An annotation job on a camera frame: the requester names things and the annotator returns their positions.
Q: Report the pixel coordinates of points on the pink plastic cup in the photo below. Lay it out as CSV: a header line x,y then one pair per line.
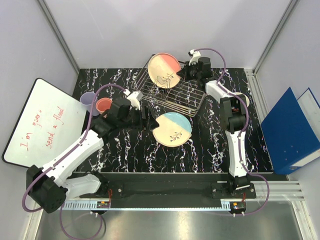
x,y
103,104

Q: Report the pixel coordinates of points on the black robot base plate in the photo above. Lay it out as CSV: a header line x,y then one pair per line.
x,y
211,185

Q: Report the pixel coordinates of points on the blue ring binder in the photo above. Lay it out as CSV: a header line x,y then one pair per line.
x,y
292,132

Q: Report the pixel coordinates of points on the pink and cream plate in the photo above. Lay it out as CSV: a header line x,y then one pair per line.
x,y
162,69

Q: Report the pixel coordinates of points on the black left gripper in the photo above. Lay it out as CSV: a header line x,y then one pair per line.
x,y
149,123

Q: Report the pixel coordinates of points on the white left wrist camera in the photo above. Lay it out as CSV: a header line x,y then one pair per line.
x,y
134,98

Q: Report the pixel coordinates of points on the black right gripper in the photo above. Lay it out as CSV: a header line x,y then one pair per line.
x,y
184,72

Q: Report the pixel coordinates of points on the blue and cream plate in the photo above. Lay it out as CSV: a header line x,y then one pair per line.
x,y
174,129

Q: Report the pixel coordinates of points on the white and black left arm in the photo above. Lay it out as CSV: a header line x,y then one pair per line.
x,y
51,185

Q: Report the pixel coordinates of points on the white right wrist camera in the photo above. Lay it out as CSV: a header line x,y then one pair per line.
x,y
194,56

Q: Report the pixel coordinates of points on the aluminium frame rail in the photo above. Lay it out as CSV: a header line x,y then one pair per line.
x,y
58,34
276,33

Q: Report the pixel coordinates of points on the right aluminium frame rail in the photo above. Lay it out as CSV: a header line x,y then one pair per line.
x,y
276,33

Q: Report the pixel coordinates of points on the lavender plastic cup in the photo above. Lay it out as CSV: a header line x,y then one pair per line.
x,y
89,100

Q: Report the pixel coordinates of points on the chrome wire dish rack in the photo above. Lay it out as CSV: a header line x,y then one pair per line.
x,y
185,98

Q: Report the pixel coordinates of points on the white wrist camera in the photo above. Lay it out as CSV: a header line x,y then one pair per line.
x,y
134,98
194,56

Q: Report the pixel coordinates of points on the white whiteboard with red writing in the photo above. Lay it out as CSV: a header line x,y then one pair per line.
x,y
50,121

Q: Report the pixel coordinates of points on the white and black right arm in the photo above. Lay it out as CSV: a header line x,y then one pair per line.
x,y
233,118

